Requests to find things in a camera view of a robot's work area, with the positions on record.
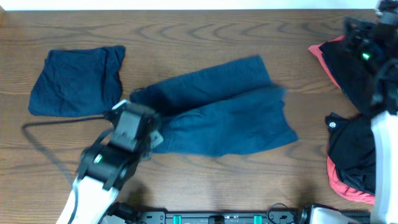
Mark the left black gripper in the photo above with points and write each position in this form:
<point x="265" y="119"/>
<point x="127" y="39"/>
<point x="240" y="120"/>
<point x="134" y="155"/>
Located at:
<point x="149" y="125"/>

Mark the dark blue denim shorts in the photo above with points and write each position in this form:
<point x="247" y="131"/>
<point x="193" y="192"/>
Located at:
<point x="233" y="108"/>

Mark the dark blue garment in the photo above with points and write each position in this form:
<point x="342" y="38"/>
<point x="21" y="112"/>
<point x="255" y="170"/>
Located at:
<point x="76" y="83"/>

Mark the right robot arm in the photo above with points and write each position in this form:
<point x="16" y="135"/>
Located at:
<point x="375" y="45"/>

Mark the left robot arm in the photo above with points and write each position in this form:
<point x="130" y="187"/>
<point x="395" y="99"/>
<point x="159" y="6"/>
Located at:
<point x="110" y="162"/>

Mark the black garment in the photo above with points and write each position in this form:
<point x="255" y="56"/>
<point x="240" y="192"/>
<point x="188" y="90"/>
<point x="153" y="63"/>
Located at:
<point x="351" y="144"/>

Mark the coral red garment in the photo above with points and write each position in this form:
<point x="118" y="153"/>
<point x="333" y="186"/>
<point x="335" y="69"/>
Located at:
<point x="335" y="183"/>

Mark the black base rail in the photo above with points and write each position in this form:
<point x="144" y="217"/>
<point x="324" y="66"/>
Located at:
<point x="122" y="213"/>

